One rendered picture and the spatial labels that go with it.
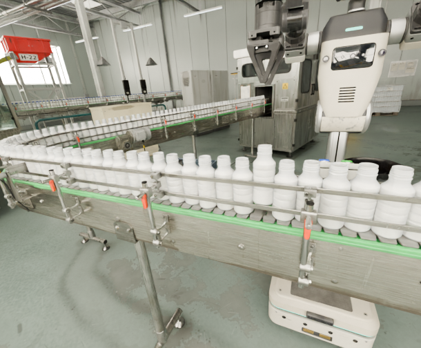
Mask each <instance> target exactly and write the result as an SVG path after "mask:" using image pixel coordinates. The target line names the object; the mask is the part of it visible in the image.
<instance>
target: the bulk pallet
mask: <svg viewBox="0 0 421 348"><path fill-rule="evenodd" d="M403 88H404V85H401V84H391V85H380V86H376V88H375V91H374V93H373V96H372V98H371V100H372V104H373V110H372V116H388V115H381V114H392V115H398V113H399V112H400V107H401V103H402V101H401V97H402V92H403V91H404V90H403ZM398 109H399V110H398Z"/></svg>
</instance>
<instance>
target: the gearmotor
mask: <svg viewBox="0 0 421 348"><path fill-rule="evenodd" d="M150 138H151V131H150V129H149V128H148V127H143V128H136V129H132V130H127V131H126V134H125V135H120V136H116V137H115V142H116V145H117V150H118V151H120V150H122V151H123V152H124V153H126V152H128V151H133V150H134V148H133V143H136V142H141V141H142V142H143V145H144V140H147V139H150ZM144 152H145V146H144Z"/></svg>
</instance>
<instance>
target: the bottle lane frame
mask: <svg viewBox="0 0 421 348"><path fill-rule="evenodd" d="M14 182H15V184H16V186H19V188H22V189H25V190H26V191H27V194H28V195H29V196H32V198H30V201H31V202H32V205H33V207H34V208H30V207H28V208H29V210H30V211H31V212H34V213H39V214H42V215H47V216H50V217H52V218H57V219H60V220H65V221H66V214H65V213H63V212H62V209H63V207H62V205H61V202H60V200H59V196H58V195H57V191H54V192H53V191H52V189H51V188H50V185H47V184H39V183H34V182H28V181H23V180H14ZM60 188H61V192H62V193H63V197H64V199H65V201H66V204H67V207H68V208H70V207H72V206H74V205H76V204H77V202H76V200H75V197H78V198H79V202H80V204H78V205H77V206H76V207H75V208H73V209H72V211H71V214H72V216H73V217H74V216H76V215H77V214H79V213H80V212H79V209H78V206H81V207H82V210H83V213H81V215H79V216H77V217H76V218H75V221H74V222H73V223H75V224H80V225H83V226H88V227H90V228H94V229H99V230H101V231H106V232H109V233H114V234H116V233H115V228H114V225H113V223H114V222H115V220H116V221H120V222H125V223H129V224H130V225H131V227H132V228H133V231H134V234H135V239H136V240H140V241H142V242H147V243H151V244H153V235H151V234H150V230H151V226H150V220H149V216H148V210H147V209H144V207H143V204H142V201H139V200H131V199H128V198H122V197H115V196H113V195H111V196H110V195H106V194H105V195H103V194H99V193H93V192H87V191H80V190H74V189H70V188H63V187H60ZM151 204H152V208H153V214H154V218H155V224H156V227H157V228H159V227H160V226H161V225H162V224H163V223H164V219H163V214H166V215H168V222H167V223H166V224H165V225H168V226H169V227H170V233H169V234H168V235H167V236H166V237H165V238H164V239H163V244H162V245H161V247H166V248H169V249H173V250H176V251H181V252H184V253H189V254H191V255H196V256H199V257H202V258H207V259H210V260H214V261H218V262H222V263H225V264H230V265H233V266H236V267H241V268H243V269H248V270H251V271H256V272H259V273H263V274H266V275H270V276H274V277H277V278H281V279H285V280H290V281H292V282H297V281H298V275H299V267H300V255H301V248H302V236H303V229H299V228H295V227H292V224H291V223H290V224H289V226H283V225H278V224H277V222H276V221H275V223H274V224H271V223H267V222H263V219H261V220H260V221H255V220H250V219H249V216H248V218H247V219H243V218H238V217H237V214H236V215H235V216H234V217H231V216H227V215H224V214H225V212H224V213H223V214H222V215H219V214H214V213H213V211H212V212H210V213H207V212H203V211H202V209H201V210H200V211H195V210H191V207H190V208H189V209H183V208H181V206H180V207H174V206H171V205H169V206H167V205H163V204H155V203H153V202H151ZM165 225H164V226H163V227H162V228H161V229H160V230H161V233H160V236H161V238H162V237H163V236H164V235H165V234H166V230H165ZM310 242H313V243H316V248H315V253H312V255H311V256H312V257H314V263H313V270H312V271H310V276H309V279H310V280H311V284H309V286H311V287H315V288H318V289H323V290H326V291H330V292H333V293H338V294H341V295H344V296H349V297H352V298H357V299H360V300H364V301H367V302H372V303H375V304H378V305H382V306H385V307H390V308H393V309H398V310H401V311H405V312H409V313H413V314H416V315H419V316H421V246H420V245H419V247H420V248H419V249H416V248H411V247H407V246H402V245H401V244H400V243H399V242H397V244H396V245H395V244H387V243H383V242H381V241H379V240H378V238H376V241H371V240H363V239H361V238H360V237H359V235H357V237H356V238H352V237H347V236H343V235H342V234H341V233H340V232H339V233H338V235H335V234H331V233H325V232H324V230H323V229H322V230H321V231H320V232H319V231H311V236H310Z"/></svg>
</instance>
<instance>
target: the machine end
mask: <svg viewBox="0 0 421 348"><path fill-rule="evenodd" d="M233 55H234V59H237V67H236V70H237V75H238V99H241V88H240V86H241V85H249V84H250V85H251V97H257V96H262V95H264V97H265V98H266V97H272V98H269V99H267V101H270V100H272V101H270V102H267V104H268V103H272V113H269V114H266V115H261V116H259V117H257V118H255V119H253V148H258V145H260V144H270V145H272V149H273V150H274V151H284V152H288V153H289V154H288V155H287V156H286V157H293V156H292V155H291V153H292V152H293V151H295V150H297V149H305V148H304V147H303V145H305V144H306V143H308V142H315V141H313V139H314V138H316V137H317V136H318V133H316V132H315V131H314V129H315V127H314V126H315V117H316V110H317V109H316V108H317V101H319V100H320V96H319V89H318V81H317V78H318V70H319V64H320V53H319V54H318V53H317V54H314V55H307V54H306V55H305V60H304V61H303V62H297V63H290V64H286V63H285V57H284V56H285V55H284V56H283V58H282V61H281V63H280V65H279V67H278V69H277V72H276V73H275V76H274V78H273V81H272V83H271V85H265V84H264V83H260V81H259V79H258V77H257V73H256V72H255V69H254V66H253V63H252V61H251V58H250V56H249V54H248V51H247V49H246V48H245V49H241V50H236V51H233ZM238 141H239V145H240V146H243V147H244V149H242V151H247V149H245V146H247V147H251V119H247V120H244V121H240V122H239V138H238Z"/></svg>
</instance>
